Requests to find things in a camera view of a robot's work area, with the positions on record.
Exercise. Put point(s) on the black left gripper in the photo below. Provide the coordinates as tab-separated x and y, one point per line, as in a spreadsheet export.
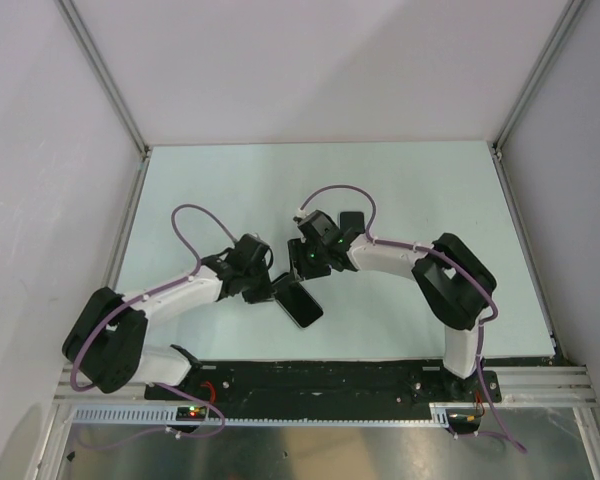
265	293

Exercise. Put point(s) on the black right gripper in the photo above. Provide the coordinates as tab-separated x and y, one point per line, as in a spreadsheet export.
299	266

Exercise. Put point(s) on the black silicone phone case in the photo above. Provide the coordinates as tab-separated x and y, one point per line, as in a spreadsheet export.
287	295

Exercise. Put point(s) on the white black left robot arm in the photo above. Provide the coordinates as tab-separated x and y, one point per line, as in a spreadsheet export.
107	344

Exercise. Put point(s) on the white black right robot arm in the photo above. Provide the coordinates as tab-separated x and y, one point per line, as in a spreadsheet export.
456	285

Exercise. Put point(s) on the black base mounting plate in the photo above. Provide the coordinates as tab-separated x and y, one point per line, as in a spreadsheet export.
336	389

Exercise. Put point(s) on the left controller circuit board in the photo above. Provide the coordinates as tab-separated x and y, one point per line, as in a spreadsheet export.
191	413

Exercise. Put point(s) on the controller circuit board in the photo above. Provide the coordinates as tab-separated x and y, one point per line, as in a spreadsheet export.
191	413
465	422

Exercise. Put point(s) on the right controller circuit board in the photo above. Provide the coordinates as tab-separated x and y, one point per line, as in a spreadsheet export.
465	422

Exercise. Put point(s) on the white slotted cable duct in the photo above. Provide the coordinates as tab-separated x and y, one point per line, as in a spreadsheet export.
166	415

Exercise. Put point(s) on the aluminium front frame rail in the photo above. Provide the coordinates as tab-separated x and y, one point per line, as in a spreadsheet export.
520	387

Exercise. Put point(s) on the aluminium left corner post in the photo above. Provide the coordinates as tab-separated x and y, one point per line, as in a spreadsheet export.
96	61

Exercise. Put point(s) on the aluminium corner post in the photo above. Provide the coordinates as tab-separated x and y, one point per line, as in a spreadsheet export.
96	61
552	48

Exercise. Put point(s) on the aluminium right corner post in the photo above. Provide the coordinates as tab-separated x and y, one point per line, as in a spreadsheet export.
552	48

